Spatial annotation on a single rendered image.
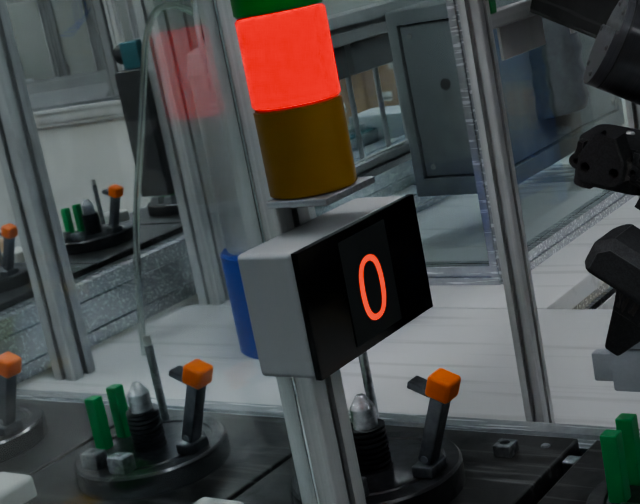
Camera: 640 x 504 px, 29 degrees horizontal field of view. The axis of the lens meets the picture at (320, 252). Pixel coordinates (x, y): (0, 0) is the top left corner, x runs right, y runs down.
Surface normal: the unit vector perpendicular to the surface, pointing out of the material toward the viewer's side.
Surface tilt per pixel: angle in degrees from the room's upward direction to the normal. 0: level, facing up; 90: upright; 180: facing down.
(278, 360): 90
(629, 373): 90
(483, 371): 0
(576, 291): 90
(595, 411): 0
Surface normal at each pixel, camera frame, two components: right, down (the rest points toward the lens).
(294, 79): 0.08, 0.21
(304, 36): 0.45, 0.12
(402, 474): -0.19, -0.96
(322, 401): 0.81, -0.02
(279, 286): -0.56, 0.29
